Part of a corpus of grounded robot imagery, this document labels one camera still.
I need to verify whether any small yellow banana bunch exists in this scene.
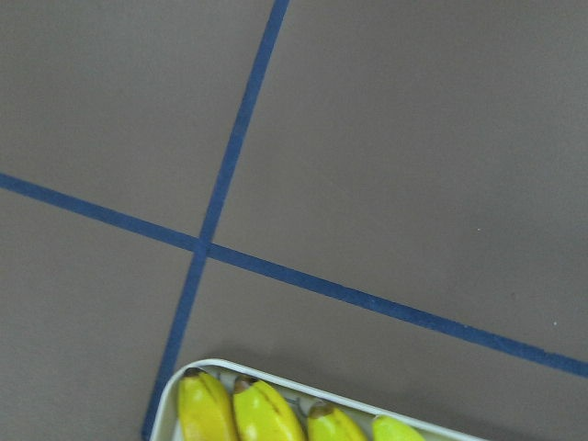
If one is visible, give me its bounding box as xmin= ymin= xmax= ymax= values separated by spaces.
xmin=371 ymin=415 xmax=425 ymax=441

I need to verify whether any cream bear tray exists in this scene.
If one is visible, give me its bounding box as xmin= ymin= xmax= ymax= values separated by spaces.
xmin=143 ymin=358 xmax=476 ymax=440

